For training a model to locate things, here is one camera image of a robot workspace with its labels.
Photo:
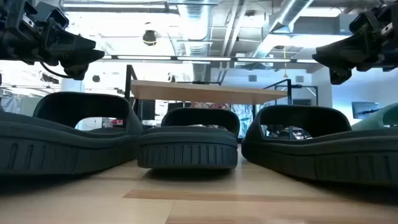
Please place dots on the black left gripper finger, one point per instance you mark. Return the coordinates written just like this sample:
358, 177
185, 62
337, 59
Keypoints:
74, 70
82, 51

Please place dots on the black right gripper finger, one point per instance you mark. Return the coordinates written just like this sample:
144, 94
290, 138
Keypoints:
339, 75
342, 53

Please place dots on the green rubber slide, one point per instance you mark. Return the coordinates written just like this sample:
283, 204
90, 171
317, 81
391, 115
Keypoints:
373, 123

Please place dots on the black rubber slide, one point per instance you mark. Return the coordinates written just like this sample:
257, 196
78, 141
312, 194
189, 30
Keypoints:
186, 149
311, 155
62, 149

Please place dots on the white column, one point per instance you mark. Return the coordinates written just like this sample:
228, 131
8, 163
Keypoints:
72, 84

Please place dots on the yellow hanging pendant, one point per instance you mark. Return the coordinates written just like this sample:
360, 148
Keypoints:
285, 74

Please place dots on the ceiling light strip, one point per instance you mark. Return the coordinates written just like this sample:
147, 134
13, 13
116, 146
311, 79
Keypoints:
143, 57

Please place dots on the black ceiling dome fixture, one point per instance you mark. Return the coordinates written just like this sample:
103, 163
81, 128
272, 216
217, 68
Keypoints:
149, 38

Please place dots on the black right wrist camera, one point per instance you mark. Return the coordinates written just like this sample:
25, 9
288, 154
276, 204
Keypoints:
362, 21

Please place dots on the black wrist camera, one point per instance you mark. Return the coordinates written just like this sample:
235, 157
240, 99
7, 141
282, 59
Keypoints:
53, 17
362, 21

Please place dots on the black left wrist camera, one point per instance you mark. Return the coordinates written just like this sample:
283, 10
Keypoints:
53, 17

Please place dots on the wall-mounted monitor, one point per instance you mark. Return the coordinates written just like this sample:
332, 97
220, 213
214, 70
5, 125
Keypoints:
365, 109

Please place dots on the silver smooth air duct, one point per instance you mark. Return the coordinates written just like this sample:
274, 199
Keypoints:
292, 9

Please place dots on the silver corrugated air duct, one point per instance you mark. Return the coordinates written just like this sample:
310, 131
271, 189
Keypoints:
196, 28

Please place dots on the wooden shelf with black frame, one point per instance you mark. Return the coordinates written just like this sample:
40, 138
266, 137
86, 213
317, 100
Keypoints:
202, 91

